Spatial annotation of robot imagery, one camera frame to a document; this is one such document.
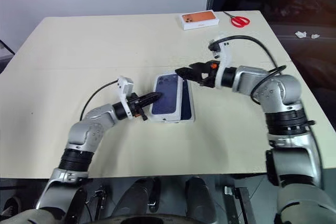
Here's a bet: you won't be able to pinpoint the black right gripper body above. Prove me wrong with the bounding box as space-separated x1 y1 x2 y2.
200 61 219 89

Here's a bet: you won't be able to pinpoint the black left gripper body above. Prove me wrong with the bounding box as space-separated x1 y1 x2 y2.
127 92 148 122

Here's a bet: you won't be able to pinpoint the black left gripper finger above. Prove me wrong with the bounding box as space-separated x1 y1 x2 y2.
140 92 164 102
141 97 160 108

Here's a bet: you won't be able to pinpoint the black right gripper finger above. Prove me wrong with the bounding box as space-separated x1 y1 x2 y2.
174 67 204 83
190 61 211 74

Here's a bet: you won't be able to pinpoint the white phone box lid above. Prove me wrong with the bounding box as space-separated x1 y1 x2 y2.
149 71 185 123

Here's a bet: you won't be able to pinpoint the dark blue smartphone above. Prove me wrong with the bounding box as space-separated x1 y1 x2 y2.
180 79 193 121

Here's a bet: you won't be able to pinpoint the white phone box base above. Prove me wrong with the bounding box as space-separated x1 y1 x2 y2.
159 78 196 124

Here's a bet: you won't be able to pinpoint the orange phone print box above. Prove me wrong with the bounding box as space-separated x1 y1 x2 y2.
179 9 220 31

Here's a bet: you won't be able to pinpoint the dark rounded shape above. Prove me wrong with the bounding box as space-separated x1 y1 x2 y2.
184 176 218 220

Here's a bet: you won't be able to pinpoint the dark robot torso rim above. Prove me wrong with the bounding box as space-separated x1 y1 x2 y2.
101 211 229 224

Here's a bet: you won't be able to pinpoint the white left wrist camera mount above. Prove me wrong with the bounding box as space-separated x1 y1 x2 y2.
117 76 135 119

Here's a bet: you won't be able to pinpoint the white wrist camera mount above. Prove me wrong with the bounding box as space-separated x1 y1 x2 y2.
208 35 234 89
117 76 135 119

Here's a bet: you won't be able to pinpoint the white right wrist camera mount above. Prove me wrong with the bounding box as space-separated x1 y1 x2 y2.
208 35 234 89

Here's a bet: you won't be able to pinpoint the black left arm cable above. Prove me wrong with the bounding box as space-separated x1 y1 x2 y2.
79 80 120 120

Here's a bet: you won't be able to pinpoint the red handled scissors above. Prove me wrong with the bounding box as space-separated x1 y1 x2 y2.
223 11 250 29

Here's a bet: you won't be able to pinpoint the black metal bracket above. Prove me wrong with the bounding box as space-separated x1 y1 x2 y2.
224 185 257 224
92 184 109 220

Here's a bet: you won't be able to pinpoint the dark metal frame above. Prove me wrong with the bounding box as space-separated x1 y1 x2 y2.
0 39 14 57

